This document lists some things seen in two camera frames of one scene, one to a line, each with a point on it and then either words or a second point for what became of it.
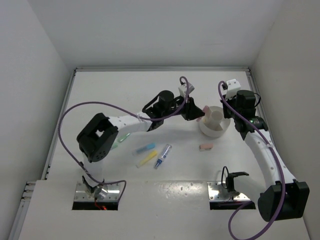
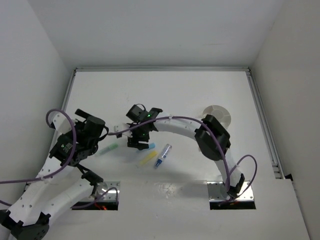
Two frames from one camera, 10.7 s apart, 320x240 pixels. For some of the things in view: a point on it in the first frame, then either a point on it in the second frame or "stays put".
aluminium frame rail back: (165, 69) stays put
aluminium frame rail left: (53, 145) stays put
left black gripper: (190, 110) → (80, 113)
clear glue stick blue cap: (163, 155) stays put
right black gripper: (226, 114) → (134, 141)
